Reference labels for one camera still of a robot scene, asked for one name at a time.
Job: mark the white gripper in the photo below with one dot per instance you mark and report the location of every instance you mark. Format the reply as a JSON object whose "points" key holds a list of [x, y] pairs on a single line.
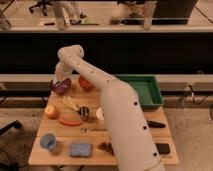
{"points": [[62, 71]]}

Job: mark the purple bowl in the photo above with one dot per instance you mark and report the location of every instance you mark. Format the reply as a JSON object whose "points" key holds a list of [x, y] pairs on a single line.
{"points": [[62, 87]]}

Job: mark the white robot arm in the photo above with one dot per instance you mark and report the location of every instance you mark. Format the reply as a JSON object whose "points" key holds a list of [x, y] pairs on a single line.
{"points": [[131, 139]]}

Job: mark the red bowl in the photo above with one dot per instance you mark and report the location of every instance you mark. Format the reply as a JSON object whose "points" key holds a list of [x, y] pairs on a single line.
{"points": [[85, 84]]}

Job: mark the yellow corn cob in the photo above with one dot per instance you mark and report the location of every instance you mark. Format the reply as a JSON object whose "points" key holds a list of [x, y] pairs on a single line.
{"points": [[66, 100]]}

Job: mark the red apple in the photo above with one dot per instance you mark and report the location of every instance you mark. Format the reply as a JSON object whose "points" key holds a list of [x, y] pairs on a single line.
{"points": [[51, 112]]}

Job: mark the small metal cup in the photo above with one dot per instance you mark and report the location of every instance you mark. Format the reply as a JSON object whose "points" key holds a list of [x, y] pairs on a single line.
{"points": [[84, 113]]}

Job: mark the orange carrot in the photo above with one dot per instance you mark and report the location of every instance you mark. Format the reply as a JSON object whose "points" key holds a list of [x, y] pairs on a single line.
{"points": [[70, 121]]}

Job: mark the white plate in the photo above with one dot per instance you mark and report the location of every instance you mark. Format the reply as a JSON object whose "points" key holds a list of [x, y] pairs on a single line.
{"points": [[99, 114]]}

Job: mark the metal spoon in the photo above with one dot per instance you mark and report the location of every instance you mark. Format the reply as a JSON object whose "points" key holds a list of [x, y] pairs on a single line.
{"points": [[87, 130]]}

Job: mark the blue cup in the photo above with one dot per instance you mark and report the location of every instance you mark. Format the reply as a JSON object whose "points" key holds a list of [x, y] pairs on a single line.
{"points": [[48, 142]]}

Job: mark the blue sponge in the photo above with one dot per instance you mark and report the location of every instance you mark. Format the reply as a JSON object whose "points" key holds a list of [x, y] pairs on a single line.
{"points": [[79, 149]]}

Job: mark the brown grape bunch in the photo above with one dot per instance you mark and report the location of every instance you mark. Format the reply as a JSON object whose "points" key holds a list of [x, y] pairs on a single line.
{"points": [[106, 146]]}

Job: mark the green plastic tray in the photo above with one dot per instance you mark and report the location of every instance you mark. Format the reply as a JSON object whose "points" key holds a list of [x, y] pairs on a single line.
{"points": [[147, 89]]}

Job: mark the black rectangular block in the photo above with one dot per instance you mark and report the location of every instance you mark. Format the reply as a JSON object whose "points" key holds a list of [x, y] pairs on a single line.
{"points": [[163, 148]]}

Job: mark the black handled knife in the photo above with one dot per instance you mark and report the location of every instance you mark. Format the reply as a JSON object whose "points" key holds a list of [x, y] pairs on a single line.
{"points": [[153, 124]]}

